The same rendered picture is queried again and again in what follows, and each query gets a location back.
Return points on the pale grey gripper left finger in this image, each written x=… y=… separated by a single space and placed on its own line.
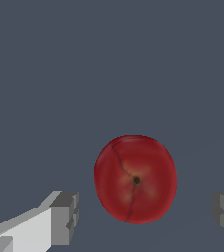
x=35 y=226

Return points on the red apple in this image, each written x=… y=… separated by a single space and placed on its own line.
x=135 y=179

